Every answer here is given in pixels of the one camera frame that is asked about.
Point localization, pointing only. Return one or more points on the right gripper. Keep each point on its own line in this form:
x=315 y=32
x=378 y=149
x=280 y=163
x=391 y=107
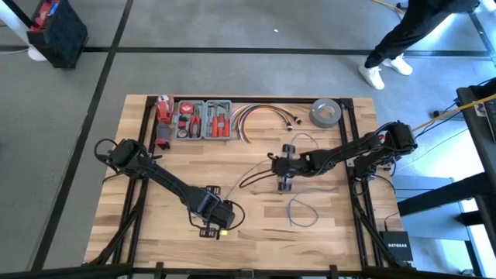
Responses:
x=288 y=166

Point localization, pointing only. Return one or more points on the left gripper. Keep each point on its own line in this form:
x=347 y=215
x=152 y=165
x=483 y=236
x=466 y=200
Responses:
x=215 y=211

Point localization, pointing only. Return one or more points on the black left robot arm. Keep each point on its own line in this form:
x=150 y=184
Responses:
x=166 y=178

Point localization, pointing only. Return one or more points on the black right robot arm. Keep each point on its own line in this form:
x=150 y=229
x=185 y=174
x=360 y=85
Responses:
x=348 y=149

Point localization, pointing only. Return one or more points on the grey open tool case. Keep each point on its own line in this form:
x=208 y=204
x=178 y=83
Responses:
x=203 y=133

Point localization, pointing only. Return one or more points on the small black tape roll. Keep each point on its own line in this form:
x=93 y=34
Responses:
x=182 y=133

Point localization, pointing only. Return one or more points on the small hammer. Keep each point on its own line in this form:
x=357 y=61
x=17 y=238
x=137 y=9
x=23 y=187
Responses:
x=217 y=105

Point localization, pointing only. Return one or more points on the red tape measure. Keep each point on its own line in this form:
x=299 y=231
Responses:
x=187 y=107

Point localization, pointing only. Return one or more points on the person's foot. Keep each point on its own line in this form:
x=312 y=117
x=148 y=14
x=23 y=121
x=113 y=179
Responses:
x=372 y=76
x=397 y=65

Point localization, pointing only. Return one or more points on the black Netgear router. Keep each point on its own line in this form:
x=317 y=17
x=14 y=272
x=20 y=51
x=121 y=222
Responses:
x=396 y=246

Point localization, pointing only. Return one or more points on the person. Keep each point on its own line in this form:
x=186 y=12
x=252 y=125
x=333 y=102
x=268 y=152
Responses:
x=410 y=27

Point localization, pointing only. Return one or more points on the black desk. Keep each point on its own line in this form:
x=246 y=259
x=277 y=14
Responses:
x=480 y=128

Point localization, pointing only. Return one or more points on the black red storage crate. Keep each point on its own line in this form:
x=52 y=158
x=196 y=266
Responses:
x=66 y=38

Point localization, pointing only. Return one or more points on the white pole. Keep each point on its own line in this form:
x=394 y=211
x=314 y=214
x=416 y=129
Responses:
x=36 y=56

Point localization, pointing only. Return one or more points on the black floor stand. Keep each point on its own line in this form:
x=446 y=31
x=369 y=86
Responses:
x=478 y=27

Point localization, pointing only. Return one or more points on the grey duct tape roll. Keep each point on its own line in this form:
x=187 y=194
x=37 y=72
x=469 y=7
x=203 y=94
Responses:
x=315 y=120

